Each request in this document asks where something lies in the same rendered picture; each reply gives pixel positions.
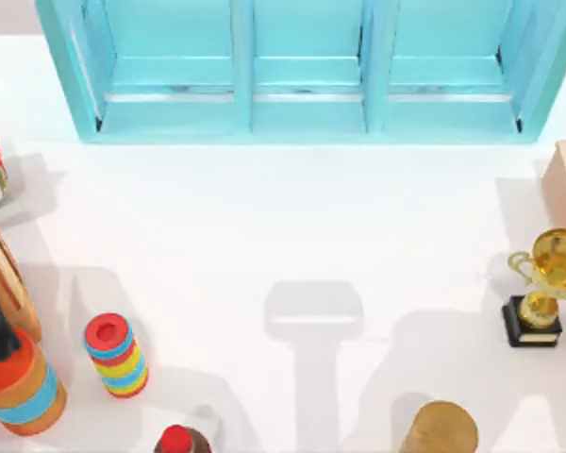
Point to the light blue rack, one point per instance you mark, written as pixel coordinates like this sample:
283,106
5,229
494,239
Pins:
306,71

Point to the brown bottle with red cap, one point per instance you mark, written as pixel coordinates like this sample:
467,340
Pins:
181,441

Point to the brown cylinder can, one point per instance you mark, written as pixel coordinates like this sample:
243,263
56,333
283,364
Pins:
441,429

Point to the gold trophy on black base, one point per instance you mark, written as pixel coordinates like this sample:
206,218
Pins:
544,283

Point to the wooden cutting board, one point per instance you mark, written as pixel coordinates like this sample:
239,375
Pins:
14,288

